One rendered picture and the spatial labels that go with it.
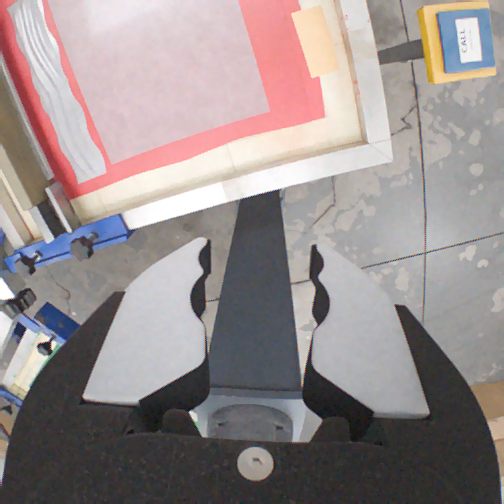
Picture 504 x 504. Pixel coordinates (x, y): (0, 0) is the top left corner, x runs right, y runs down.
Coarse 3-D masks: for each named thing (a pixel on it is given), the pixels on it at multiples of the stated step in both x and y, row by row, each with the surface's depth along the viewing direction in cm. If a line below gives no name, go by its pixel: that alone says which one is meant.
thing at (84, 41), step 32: (0, 0) 36; (64, 0) 37; (96, 0) 38; (128, 0) 38; (160, 0) 38; (192, 0) 38; (224, 0) 38; (256, 0) 38; (0, 32) 39; (64, 32) 40; (96, 32) 40; (128, 32) 41; (160, 32) 41; (64, 64) 43; (96, 64) 43; (32, 96) 45
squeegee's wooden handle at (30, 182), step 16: (0, 80) 40; (0, 96) 40; (0, 112) 40; (0, 128) 40; (16, 128) 43; (0, 144) 40; (16, 144) 43; (0, 160) 41; (16, 160) 43; (32, 160) 46; (16, 176) 42; (32, 176) 46; (16, 192) 44; (32, 192) 45
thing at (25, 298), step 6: (30, 288) 64; (18, 294) 60; (24, 294) 61; (30, 294) 62; (12, 300) 60; (18, 300) 59; (24, 300) 60; (30, 300) 61; (6, 306) 59; (12, 306) 59; (18, 306) 59; (24, 306) 60; (12, 312) 60; (18, 312) 60
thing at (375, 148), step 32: (352, 0) 35; (352, 32) 37; (352, 64) 40; (384, 128) 44; (288, 160) 49; (320, 160) 47; (352, 160) 47; (384, 160) 46; (0, 192) 53; (192, 192) 50; (224, 192) 50; (256, 192) 50; (0, 224) 55; (128, 224) 54
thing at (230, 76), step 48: (288, 0) 38; (144, 48) 42; (192, 48) 42; (240, 48) 42; (288, 48) 42; (96, 96) 46; (144, 96) 46; (192, 96) 46; (240, 96) 46; (288, 96) 45; (48, 144) 50; (96, 144) 50; (144, 144) 50; (192, 144) 50
